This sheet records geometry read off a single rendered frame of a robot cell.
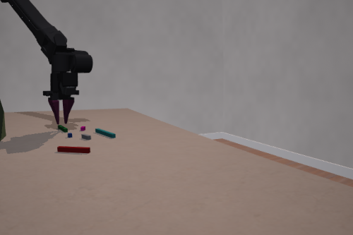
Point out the green rod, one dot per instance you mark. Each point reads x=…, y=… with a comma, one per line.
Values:
x=62, y=128

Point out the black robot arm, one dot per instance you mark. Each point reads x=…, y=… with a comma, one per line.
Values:
x=53, y=45

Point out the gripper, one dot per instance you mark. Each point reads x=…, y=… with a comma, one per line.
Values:
x=55, y=96

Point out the dark red rectangular bar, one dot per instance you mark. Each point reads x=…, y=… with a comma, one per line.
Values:
x=74, y=149

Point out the grey rod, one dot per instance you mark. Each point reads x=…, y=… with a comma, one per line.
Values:
x=85, y=136

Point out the turquoise rod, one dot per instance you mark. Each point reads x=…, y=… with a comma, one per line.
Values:
x=106, y=133

